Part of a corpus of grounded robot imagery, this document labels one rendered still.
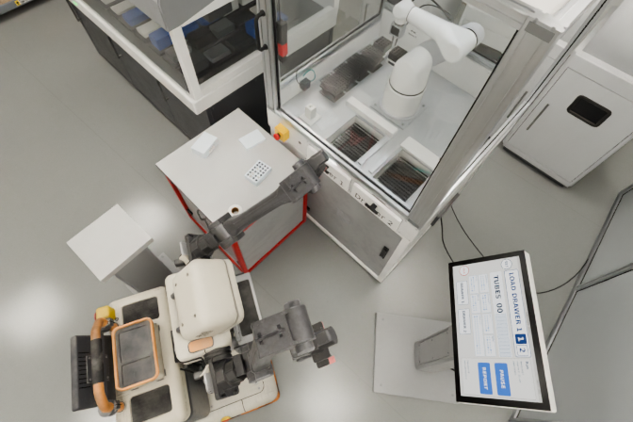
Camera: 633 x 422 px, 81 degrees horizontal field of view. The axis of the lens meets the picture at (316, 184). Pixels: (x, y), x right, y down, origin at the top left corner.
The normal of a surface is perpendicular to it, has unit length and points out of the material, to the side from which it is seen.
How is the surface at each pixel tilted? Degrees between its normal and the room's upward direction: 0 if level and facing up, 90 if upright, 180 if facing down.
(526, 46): 90
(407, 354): 3
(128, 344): 0
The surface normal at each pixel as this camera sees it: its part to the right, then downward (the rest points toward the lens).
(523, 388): -0.73, -0.43
